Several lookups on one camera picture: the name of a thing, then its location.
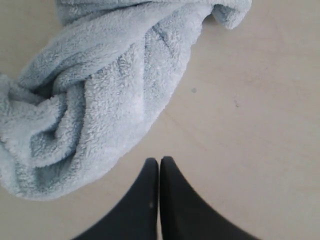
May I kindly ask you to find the light blue fluffy towel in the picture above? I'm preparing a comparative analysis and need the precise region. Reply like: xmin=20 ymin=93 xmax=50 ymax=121
xmin=0 ymin=0 xmax=252 ymax=201

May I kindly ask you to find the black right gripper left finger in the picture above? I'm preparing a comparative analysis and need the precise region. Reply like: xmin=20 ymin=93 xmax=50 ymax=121
xmin=75 ymin=158 xmax=159 ymax=240

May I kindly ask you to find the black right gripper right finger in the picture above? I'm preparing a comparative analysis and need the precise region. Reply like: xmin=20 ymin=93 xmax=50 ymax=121
xmin=159 ymin=156 xmax=256 ymax=240

